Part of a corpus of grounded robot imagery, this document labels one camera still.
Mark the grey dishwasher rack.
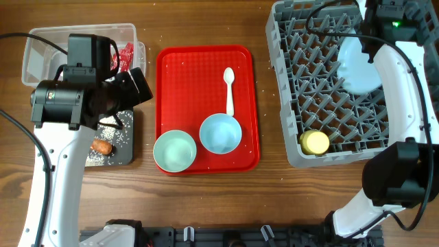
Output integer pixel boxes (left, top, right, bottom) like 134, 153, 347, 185
265, 0, 439, 169

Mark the light blue bowl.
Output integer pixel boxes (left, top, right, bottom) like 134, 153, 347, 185
199, 113, 243, 154

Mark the black plastic tray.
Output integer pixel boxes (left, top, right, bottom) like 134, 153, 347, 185
84, 108, 135, 167

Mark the green bowl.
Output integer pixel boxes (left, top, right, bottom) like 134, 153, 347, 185
153, 130, 197, 173

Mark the clear plastic bin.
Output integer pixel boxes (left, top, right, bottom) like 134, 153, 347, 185
21, 23, 147, 88

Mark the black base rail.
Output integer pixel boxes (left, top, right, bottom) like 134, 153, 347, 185
144, 226, 385, 247

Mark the white rice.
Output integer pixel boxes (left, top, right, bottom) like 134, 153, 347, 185
84, 110, 134, 167

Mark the white plastic spoon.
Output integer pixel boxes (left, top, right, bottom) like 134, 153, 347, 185
224, 67, 235, 116

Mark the light blue plate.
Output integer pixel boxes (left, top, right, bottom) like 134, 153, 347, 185
337, 37, 382, 95

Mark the yellow cup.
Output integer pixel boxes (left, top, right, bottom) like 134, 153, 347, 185
299, 130, 330, 155

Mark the red sauce packet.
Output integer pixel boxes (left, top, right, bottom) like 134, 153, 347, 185
119, 43, 134, 72

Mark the red serving tray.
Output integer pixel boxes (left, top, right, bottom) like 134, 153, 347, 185
155, 45, 261, 175

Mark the orange carrot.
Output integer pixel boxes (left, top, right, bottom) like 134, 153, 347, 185
91, 139, 112, 155

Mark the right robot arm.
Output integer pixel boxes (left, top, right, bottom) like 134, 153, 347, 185
325, 1, 438, 240

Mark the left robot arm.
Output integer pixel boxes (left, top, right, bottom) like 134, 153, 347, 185
19, 34, 153, 246

